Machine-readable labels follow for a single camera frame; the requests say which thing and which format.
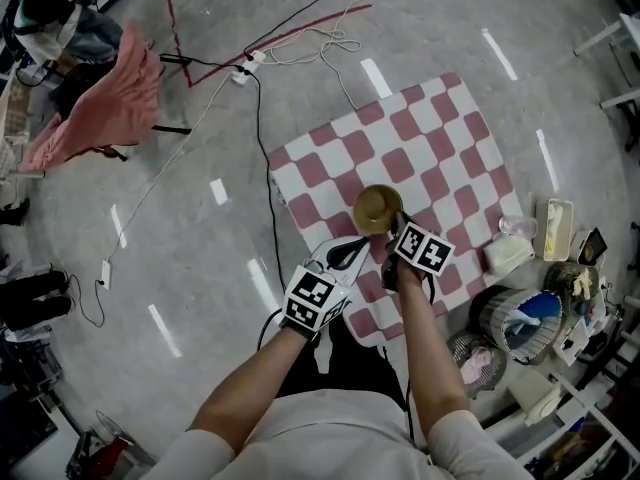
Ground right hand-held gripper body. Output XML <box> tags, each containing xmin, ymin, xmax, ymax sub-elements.
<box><xmin>381</xmin><ymin>221</ymin><xmax>457</xmax><ymax>292</ymax></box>

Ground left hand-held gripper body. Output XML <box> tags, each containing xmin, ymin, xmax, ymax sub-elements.
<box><xmin>279</xmin><ymin>263</ymin><xmax>353</xmax><ymax>343</ymax></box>

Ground person's right forearm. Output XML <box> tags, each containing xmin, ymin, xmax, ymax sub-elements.
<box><xmin>396</xmin><ymin>267</ymin><xmax>473</xmax><ymax>442</ymax></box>

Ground person's left forearm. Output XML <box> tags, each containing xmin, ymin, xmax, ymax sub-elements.
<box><xmin>186</xmin><ymin>324</ymin><xmax>322</xmax><ymax>457</ymax></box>

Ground person's black trousers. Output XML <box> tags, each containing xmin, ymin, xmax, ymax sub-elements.
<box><xmin>278</xmin><ymin>311</ymin><xmax>412</xmax><ymax>415</ymax></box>

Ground pink white checkered mat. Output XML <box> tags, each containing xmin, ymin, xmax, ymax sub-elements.
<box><xmin>267</xmin><ymin>72</ymin><xmax>527</xmax><ymax>350</ymax></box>

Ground clear plastic cup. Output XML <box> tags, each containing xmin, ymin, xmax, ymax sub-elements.
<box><xmin>498</xmin><ymin>213</ymin><xmax>539</xmax><ymax>240</ymax></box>

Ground mesh basket pink contents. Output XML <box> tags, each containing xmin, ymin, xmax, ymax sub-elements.
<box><xmin>445</xmin><ymin>329</ymin><xmax>508</xmax><ymax>400</ymax></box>

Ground grey basket blue contents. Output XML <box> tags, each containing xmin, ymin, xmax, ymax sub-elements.
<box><xmin>479</xmin><ymin>287</ymin><xmax>564</xmax><ymax>367</ymax></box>

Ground white storage bin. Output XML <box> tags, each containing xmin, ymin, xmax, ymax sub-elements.
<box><xmin>531</xmin><ymin>197</ymin><xmax>575</xmax><ymax>263</ymax></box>

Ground person's white shirt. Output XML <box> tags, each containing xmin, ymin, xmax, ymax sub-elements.
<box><xmin>169</xmin><ymin>389</ymin><xmax>537</xmax><ymax>480</ymax></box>

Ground dark woven basket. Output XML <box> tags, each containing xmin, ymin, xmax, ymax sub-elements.
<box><xmin>543</xmin><ymin>261</ymin><xmax>602</xmax><ymax>302</ymax></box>

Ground black framed tablet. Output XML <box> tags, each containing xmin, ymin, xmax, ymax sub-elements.
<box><xmin>574</xmin><ymin>227</ymin><xmax>609</xmax><ymax>267</ymax></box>

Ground white jug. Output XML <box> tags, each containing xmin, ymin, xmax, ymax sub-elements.
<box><xmin>509</xmin><ymin>369</ymin><xmax>564</xmax><ymax>427</ymax></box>

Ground pink cloth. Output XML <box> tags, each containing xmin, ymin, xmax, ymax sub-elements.
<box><xmin>19</xmin><ymin>19</ymin><xmax>164</xmax><ymax>172</ymax></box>

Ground white desk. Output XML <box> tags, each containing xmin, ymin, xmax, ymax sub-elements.
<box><xmin>571</xmin><ymin>12</ymin><xmax>640</xmax><ymax>115</ymax></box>

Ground long black cable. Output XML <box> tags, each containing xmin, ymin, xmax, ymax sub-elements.
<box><xmin>252</xmin><ymin>70</ymin><xmax>291</xmax><ymax>289</ymax></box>
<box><xmin>243</xmin><ymin>0</ymin><xmax>384</xmax><ymax>55</ymax></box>

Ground long white cable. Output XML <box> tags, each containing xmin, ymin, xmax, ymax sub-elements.
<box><xmin>106</xmin><ymin>69</ymin><xmax>237</xmax><ymax>265</ymax></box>

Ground coiled white cable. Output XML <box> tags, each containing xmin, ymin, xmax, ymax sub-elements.
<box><xmin>268</xmin><ymin>26</ymin><xmax>362</xmax><ymax>112</ymax></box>

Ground black chair frame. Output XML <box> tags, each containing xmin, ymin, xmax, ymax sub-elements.
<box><xmin>49</xmin><ymin>52</ymin><xmax>194</xmax><ymax>162</ymax></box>

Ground looped black cable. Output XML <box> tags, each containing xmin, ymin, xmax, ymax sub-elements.
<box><xmin>67</xmin><ymin>273</ymin><xmax>107</xmax><ymax>330</ymax></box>

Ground white shelf frame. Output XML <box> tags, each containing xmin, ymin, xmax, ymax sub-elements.
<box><xmin>479</xmin><ymin>372</ymin><xmax>640</xmax><ymax>480</ymax></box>

